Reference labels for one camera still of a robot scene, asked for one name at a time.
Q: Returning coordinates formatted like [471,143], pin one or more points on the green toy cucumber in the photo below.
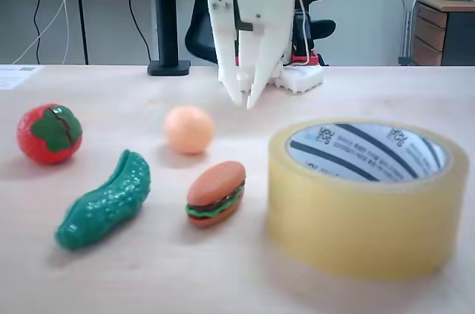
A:
[107,202]

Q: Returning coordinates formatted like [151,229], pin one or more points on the black office chair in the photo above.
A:
[200,35]

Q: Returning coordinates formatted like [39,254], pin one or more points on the red table clamp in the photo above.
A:
[304,58]

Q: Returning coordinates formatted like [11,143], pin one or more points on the beige toy egg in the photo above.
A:
[189,129]

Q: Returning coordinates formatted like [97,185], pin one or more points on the grey metal crutch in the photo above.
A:
[407,32]

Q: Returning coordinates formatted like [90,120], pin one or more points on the toy hamburger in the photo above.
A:
[217,191]

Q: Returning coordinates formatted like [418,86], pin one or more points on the wooden drawer cabinet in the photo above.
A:
[426,32]

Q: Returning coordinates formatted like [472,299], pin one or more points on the yellow packing tape roll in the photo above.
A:
[356,228]

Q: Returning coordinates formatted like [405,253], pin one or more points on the red toy strawberry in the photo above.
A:
[48,136]

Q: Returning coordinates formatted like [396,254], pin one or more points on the white printed paper sheet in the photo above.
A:
[15,76]

